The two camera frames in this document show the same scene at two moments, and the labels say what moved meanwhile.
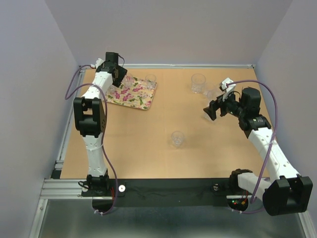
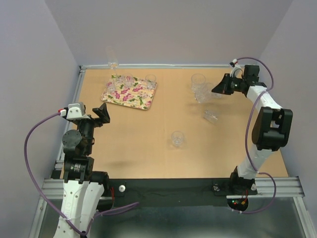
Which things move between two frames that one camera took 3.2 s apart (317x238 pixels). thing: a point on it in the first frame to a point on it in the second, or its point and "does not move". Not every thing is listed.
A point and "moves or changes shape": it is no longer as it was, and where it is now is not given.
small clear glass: (128, 80) does not move
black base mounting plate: (172, 192) does not move
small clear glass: (150, 82) does not move
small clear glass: (112, 88) moves or changes shape
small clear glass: (177, 137) does not move
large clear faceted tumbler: (197, 83) does not move
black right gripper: (214, 105) to (222, 87)
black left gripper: (122, 72) to (103, 113)
